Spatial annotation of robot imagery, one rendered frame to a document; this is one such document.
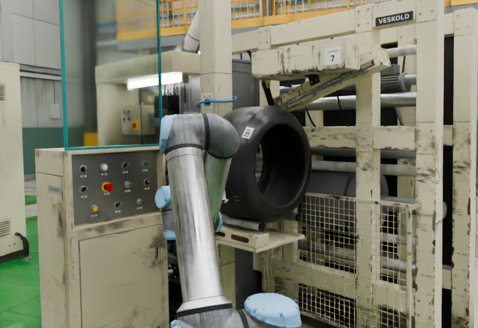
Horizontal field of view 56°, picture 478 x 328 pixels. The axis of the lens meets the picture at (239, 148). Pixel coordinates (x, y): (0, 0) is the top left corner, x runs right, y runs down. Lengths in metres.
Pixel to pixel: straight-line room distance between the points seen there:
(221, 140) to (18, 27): 12.11
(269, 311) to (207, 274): 0.19
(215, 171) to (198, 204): 0.28
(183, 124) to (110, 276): 1.24
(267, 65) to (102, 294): 1.45
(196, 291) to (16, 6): 12.48
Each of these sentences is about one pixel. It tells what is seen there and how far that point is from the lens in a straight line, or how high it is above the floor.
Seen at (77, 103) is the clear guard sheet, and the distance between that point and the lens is 2.27.
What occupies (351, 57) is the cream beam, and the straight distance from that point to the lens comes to 2.25.
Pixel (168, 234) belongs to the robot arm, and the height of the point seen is 0.95.
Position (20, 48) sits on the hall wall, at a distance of 13.25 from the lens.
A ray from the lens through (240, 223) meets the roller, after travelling 2.20.
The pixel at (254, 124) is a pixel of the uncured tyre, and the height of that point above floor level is 1.38.
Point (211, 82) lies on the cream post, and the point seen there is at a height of 1.60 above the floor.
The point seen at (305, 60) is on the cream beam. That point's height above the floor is 1.70.
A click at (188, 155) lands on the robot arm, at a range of 1.32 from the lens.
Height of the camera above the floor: 1.38
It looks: 3 degrees down
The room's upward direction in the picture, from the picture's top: 1 degrees counter-clockwise
